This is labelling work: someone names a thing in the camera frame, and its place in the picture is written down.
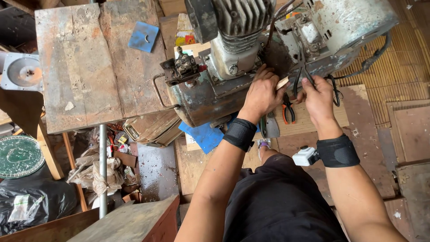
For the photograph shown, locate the person's left hand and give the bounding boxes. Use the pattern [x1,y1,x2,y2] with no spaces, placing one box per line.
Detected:
[239,64,289,125]

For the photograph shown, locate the person's right hand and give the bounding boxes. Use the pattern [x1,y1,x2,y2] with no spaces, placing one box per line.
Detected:
[290,75,343,135]

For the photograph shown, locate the wooden handled tool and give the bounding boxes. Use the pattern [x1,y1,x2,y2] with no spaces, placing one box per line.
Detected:
[275,76,290,91]

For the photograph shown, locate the black power cable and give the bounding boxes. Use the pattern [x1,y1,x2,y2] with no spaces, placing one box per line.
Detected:
[292,32,393,108]

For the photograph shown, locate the light plywood board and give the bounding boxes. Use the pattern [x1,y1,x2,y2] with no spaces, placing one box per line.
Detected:
[185,101,350,152]

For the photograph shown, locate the metal scraper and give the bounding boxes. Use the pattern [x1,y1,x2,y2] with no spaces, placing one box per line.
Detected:
[265,111,281,139]

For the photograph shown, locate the black left wristband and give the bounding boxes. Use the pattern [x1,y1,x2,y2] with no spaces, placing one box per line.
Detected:
[222,118,258,152]

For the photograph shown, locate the black wristband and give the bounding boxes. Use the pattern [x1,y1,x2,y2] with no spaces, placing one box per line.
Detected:
[222,118,258,152]
[316,134,361,169]

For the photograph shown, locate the black right wristband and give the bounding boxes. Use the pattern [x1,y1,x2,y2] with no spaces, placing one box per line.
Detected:
[316,134,361,169]

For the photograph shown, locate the person's sandalled foot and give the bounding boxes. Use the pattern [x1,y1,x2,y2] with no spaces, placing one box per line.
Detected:
[257,138,272,162]

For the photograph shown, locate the rusty old air compressor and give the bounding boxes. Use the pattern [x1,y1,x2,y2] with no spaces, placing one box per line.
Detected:
[153,0,400,129]

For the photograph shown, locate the blue plastic sheet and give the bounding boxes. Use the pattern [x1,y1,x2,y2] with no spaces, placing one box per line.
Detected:
[178,112,261,155]

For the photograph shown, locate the colourful printed carton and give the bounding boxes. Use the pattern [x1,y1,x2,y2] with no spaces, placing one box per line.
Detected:
[175,13,197,48]

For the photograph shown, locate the person's black shorts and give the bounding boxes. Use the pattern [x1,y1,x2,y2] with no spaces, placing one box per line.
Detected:
[222,154,350,242]

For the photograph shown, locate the rusty metal canister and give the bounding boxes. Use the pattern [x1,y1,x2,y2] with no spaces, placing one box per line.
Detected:
[123,109,185,146]

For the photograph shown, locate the small blue square sheet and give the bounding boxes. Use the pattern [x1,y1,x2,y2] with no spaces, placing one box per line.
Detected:
[128,21,160,54]

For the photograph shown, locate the rusty metal work table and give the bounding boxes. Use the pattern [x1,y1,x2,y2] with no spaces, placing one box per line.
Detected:
[34,0,182,220]

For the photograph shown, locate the heap of scrap and bags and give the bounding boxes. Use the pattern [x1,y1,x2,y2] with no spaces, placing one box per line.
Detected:
[67,122,143,204]

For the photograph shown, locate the wooden box with red side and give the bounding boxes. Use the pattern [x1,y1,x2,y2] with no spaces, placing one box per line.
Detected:
[65,194,181,242]

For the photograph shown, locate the grey square fan housing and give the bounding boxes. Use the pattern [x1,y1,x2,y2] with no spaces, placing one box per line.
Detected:
[0,51,44,92]

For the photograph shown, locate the round green glass plate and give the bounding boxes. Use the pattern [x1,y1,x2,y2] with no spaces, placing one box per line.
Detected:
[0,135,46,179]

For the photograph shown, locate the black plastic bag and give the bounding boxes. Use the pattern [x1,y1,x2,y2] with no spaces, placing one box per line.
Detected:
[0,166,79,236]

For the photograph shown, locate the green handled tool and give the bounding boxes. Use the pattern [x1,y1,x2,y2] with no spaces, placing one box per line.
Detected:
[259,115,268,139]

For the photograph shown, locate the orange handled pliers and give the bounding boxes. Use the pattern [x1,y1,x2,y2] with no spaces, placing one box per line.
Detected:
[282,92,297,125]

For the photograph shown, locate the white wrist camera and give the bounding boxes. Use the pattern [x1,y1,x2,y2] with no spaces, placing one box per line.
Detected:
[292,145,320,167]

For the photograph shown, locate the black pressure switch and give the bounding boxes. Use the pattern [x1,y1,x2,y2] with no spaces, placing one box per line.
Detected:
[160,46,207,87]

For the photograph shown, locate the wooden trestle frame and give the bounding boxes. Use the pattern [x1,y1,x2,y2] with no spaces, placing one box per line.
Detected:
[0,112,88,212]

